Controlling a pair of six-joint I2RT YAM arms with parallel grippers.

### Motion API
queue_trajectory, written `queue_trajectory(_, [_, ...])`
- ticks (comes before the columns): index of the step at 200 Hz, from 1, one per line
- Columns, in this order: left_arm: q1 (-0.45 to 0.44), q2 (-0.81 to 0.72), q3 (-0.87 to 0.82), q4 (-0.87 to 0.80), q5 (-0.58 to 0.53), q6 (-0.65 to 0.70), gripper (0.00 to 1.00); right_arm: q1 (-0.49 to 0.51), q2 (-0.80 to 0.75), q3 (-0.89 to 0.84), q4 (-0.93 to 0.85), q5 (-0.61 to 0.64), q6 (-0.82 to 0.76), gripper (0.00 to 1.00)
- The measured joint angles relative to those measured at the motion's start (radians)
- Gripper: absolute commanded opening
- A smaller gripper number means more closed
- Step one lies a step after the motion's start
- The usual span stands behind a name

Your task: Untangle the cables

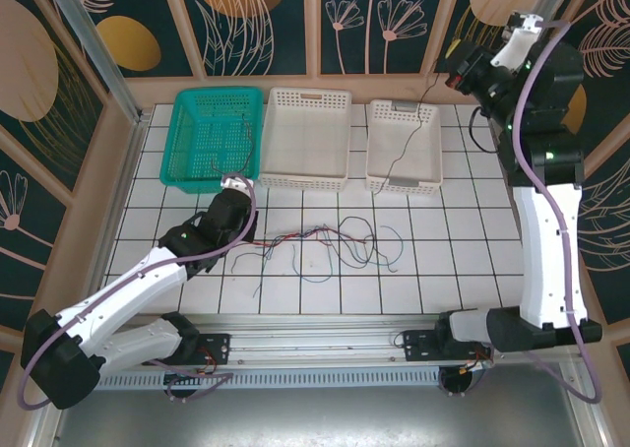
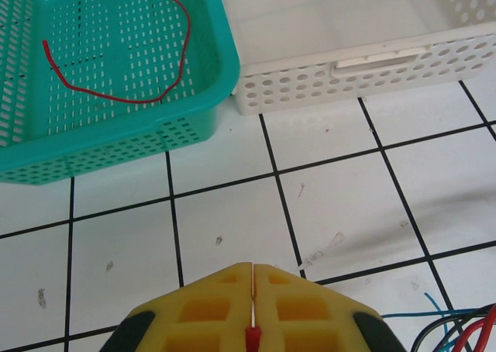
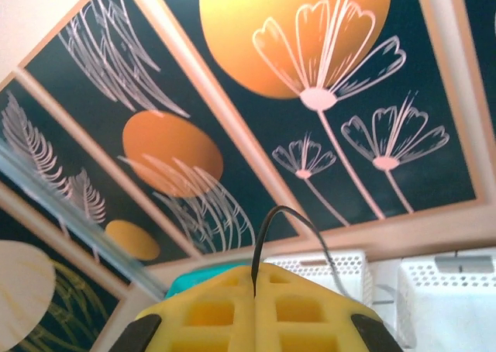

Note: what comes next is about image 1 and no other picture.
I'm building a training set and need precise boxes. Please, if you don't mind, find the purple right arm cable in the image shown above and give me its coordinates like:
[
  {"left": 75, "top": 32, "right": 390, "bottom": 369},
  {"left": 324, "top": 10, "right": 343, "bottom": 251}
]
[{"left": 511, "top": 19, "right": 604, "bottom": 405}]

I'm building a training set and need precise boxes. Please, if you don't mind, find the thin black cable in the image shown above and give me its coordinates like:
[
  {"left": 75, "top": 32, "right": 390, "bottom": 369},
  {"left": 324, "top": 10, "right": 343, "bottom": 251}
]
[
  {"left": 338, "top": 215, "right": 379, "bottom": 267},
  {"left": 229, "top": 242, "right": 280, "bottom": 274},
  {"left": 372, "top": 58, "right": 443, "bottom": 197}
]

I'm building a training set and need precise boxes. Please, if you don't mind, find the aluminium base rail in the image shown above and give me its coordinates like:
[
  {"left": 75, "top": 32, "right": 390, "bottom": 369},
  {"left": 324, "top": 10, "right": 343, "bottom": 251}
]
[{"left": 186, "top": 313, "right": 444, "bottom": 369}]

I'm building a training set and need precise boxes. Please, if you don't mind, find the large white perforated basket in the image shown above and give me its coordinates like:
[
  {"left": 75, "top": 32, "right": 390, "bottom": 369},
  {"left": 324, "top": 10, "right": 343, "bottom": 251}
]
[{"left": 258, "top": 86, "right": 353, "bottom": 192}]

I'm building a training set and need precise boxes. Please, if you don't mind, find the teal plastic mesh basket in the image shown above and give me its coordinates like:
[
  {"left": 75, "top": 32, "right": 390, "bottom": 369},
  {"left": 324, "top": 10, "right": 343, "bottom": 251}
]
[{"left": 160, "top": 87, "right": 264, "bottom": 196}]

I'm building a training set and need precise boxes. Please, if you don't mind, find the thin blue cable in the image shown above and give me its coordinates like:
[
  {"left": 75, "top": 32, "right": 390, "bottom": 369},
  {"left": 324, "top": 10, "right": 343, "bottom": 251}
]
[
  {"left": 361, "top": 223, "right": 406, "bottom": 274},
  {"left": 289, "top": 227, "right": 344, "bottom": 284}
]

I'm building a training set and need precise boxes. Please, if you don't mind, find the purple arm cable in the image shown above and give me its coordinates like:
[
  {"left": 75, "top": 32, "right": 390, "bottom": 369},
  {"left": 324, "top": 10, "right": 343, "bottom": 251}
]
[
  {"left": 511, "top": 19, "right": 604, "bottom": 405},
  {"left": 18, "top": 173, "right": 260, "bottom": 412}
]

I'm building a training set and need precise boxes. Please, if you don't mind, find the grey slotted cable duct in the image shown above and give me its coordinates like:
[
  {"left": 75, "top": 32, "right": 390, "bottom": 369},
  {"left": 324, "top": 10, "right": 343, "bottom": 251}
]
[{"left": 95, "top": 370, "right": 447, "bottom": 390}]

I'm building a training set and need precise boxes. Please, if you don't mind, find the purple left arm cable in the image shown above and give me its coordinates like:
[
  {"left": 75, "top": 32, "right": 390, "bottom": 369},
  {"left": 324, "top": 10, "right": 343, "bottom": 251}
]
[{"left": 18, "top": 173, "right": 260, "bottom": 412}]

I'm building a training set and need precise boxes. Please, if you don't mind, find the aluminium frame post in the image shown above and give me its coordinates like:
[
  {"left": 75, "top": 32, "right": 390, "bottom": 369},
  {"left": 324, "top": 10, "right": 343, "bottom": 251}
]
[{"left": 51, "top": 0, "right": 149, "bottom": 123}]

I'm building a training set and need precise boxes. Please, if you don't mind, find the small white perforated basket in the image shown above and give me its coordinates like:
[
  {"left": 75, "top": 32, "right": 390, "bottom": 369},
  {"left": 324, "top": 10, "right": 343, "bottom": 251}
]
[{"left": 364, "top": 97, "right": 444, "bottom": 197}]

